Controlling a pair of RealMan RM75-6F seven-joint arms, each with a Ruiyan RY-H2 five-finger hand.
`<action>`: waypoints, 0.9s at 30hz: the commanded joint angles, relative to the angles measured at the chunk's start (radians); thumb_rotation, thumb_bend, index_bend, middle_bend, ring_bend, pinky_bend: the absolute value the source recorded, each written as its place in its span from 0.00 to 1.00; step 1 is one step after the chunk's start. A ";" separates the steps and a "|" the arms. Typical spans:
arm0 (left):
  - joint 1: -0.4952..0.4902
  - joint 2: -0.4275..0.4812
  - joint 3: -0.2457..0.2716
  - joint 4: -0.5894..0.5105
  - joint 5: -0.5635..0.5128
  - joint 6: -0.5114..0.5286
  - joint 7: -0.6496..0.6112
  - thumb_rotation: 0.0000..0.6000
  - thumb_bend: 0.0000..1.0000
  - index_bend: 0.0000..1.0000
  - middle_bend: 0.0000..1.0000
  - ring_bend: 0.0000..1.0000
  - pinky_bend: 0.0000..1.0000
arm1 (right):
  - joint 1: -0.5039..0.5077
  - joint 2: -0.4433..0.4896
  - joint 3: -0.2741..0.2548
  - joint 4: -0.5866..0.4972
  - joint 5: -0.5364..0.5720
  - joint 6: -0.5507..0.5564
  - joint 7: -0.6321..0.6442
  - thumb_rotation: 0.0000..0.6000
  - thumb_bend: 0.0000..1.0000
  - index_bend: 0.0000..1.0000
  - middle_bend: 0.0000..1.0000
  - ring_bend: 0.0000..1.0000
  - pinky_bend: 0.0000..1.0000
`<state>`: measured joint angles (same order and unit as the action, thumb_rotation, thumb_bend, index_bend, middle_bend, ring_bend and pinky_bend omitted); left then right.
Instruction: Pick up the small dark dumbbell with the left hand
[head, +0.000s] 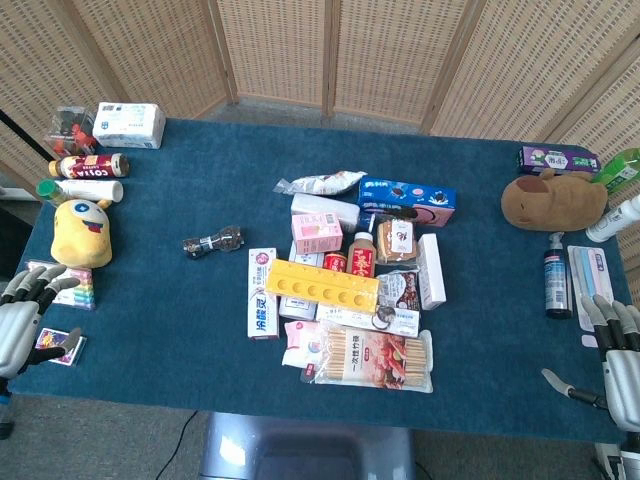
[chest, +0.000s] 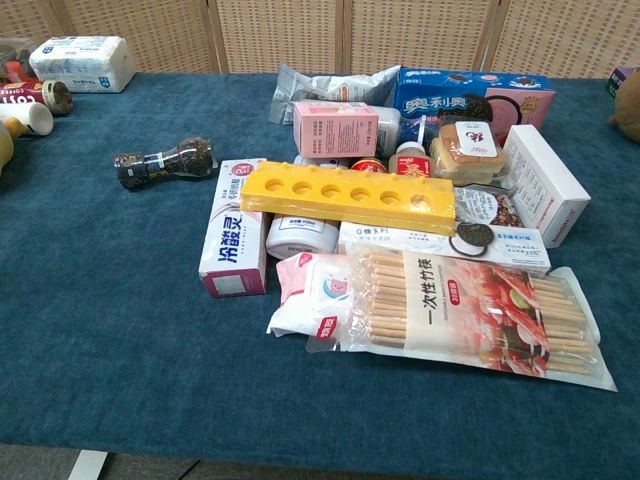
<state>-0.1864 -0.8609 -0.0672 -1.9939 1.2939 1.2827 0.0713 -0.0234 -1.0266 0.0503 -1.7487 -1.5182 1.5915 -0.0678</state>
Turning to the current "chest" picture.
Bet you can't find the brown plush toy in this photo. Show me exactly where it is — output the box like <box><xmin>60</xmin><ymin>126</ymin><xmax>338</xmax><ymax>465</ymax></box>
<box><xmin>607</xmin><ymin>69</ymin><xmax>640</xmax><ymax>145</ymax></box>

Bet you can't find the white plastic container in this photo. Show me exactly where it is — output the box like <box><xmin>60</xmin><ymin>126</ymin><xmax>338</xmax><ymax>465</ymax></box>
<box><xmin>374</xmin><ymin>105</ymin><xmax>403</xmax><ymax>157</ymax></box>

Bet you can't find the white pink toothpaste box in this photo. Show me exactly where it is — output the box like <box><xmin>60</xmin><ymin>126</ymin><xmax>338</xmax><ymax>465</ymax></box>
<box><xmin>197</xmin><ymin>158</ymin><xmax>270</xmax><ymax>300</ymax></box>

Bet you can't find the yellow tray with round holes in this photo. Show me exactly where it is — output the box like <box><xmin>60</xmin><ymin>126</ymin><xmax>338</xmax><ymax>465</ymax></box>
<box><xmin>239</xmin><ymin>159</ymin><xmax>458</xmax><ymax>237</ymax></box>

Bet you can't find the clear plastic bag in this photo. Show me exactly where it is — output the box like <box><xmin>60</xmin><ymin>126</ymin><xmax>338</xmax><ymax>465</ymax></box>
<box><xmin>0</xmin><ymin>36</ymin><xmax>40</xmax><ymax>84</ymax></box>

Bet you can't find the red coffee can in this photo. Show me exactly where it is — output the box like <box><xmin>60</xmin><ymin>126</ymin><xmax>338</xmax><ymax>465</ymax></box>
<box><xmin>0</xmin><ymin>78</ymin><xmax>74</xmax><ymax>117</ymax></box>

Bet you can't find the purple green small box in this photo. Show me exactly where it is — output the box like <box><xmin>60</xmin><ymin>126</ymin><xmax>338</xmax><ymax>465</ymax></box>
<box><xmin>605</xmin><ymin>66</ymin><xmax>640</xmax><ymax>98</ymax></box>

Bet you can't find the red lidded small jar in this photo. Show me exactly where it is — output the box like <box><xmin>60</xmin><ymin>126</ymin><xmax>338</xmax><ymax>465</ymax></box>
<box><xmin>349</xmin><ymin>156</ymin><xmax>390</xmax><ymax>174</ymax></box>

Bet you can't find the white tissue pack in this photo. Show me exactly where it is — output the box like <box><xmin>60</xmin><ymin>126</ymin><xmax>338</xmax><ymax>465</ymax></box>
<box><xmin>28</xmin><ymin>35</ymin><xmax>138</xmax><ymax>95</ymax></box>

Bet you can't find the small bottle with red label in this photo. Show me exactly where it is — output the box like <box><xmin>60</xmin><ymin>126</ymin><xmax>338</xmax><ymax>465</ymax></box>
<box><xmin>388</xmin><ymin>140</ymin><xmax>433</xmax><ymax>179</ymax></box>

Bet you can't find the pink carton box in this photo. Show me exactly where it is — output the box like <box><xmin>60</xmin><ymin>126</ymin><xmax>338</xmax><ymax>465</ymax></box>
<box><xmin>292</xmin><ymin>100</ymin><xmax>381</xmax><ymax>159</ymax></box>

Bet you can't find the long white Oreo box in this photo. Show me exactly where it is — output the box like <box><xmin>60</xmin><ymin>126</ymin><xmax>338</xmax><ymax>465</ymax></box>
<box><xmin>337</xmin><ymin>220</ymin><xmax>553</xmax><ymax>278</ymax></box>

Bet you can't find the blue Oreo cookie box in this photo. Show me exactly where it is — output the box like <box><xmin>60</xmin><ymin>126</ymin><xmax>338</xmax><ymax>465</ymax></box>
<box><xmin>393</xmin><ymin>66</ymin><xmax>558</xmax><ymax>144</ymax></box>

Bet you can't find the silver snack bag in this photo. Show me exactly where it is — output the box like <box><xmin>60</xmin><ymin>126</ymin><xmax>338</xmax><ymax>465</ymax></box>
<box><xmin>268</xmin><ymin>63</ymin><xmax>403</xmax><ymax>127</ymax></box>

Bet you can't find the glass pepper grinder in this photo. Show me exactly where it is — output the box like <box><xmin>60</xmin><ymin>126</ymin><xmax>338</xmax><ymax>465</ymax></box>
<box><xmin>113</xmin><ymin>137</ymin><xmax>219</xmax><ymax>191</ymax></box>

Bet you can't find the white carton with red print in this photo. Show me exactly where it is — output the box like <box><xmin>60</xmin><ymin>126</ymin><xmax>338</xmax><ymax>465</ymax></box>
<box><xmin>501</xmin><ymin>124</ymin><xmax>593</xmax><ymax>249</ymax></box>

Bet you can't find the disposable bamboo chopsticks bag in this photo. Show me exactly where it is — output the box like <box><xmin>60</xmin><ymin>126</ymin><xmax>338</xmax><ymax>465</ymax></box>
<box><xmin>305</xmin><ymin>243</ymin><xmax>619</xmax><ymax>393</ymax></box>

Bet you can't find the pink white wipes pack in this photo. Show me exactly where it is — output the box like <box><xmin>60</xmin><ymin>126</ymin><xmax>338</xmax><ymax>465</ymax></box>
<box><xmin>265</xmin><ymin>251</ymin><xmax>352</xmax><ymax>337</ymax></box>

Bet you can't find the white box under tray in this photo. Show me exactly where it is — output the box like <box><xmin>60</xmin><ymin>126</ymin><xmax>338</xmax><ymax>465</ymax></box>
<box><xmin>293</xmin><ymin>153</ymin><xmax>352</xmax><ymax>170</ymax></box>

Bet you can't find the white round jar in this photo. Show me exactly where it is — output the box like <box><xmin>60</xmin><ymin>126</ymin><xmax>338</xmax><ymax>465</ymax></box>
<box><xmin>264</xmin><ymin>213</ymin><xmax>342</xmax><ymax>261</ymax></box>

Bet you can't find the blue tablecloth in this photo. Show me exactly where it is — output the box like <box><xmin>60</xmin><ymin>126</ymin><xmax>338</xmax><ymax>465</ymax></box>
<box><xmin>0</xmin><ymin>72</ymin><xmax>640</xmax><ymax>472</ymax></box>

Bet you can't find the rattan folding screen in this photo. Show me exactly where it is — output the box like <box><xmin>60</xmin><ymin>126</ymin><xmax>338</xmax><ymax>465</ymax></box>
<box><xmin>0</xmin><ymin>0</ymin><xmax>640</xmax><ymax>80</ymax></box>

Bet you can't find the coffee bean pouch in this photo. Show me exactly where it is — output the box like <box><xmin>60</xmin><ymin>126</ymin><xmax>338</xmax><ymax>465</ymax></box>
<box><xmin>453</xmin><ymin>183</ymin><xmax>527</xmax><ymax>229</ymax></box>

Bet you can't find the white table leg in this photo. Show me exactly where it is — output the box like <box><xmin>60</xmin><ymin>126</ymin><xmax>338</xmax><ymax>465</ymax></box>
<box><xmin>66</xmin><ymin>449</ymin><xmax>109</xmax><ymax>480</ymax></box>

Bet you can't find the wrapped sponge cake pack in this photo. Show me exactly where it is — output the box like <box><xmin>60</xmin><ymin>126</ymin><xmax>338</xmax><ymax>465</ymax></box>
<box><xmin>429</xmin><ymin>120</ymin><xmax>508</xmax><ymax>181</ymax></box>

